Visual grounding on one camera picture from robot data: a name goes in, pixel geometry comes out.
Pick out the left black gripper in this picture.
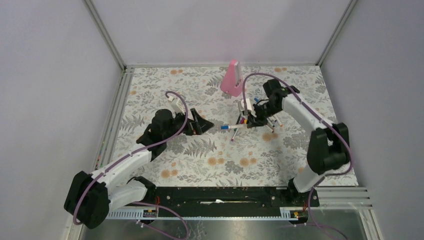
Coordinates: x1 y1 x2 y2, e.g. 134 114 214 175
163 108 214 141

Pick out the magenta capped white marker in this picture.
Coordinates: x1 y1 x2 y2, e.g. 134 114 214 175
230 128 239 142

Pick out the blue capped white marker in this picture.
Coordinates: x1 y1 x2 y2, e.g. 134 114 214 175
220 124 248 130

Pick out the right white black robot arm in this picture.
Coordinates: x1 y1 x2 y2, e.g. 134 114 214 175
238 78 352 206

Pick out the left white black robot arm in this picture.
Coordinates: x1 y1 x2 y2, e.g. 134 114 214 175
64 108 214 229

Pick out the red brown capped marker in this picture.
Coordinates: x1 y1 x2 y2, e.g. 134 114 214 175
266 123 275 133

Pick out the floral table mat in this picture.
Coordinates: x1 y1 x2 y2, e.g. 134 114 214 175
106 65 359 188

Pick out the pink metronome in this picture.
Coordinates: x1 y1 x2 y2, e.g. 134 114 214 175
220 59 243 97

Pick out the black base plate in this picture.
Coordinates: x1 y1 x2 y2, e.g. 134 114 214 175
142 186 320 218

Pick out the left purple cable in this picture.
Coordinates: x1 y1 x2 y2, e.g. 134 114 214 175
72 91 190 227

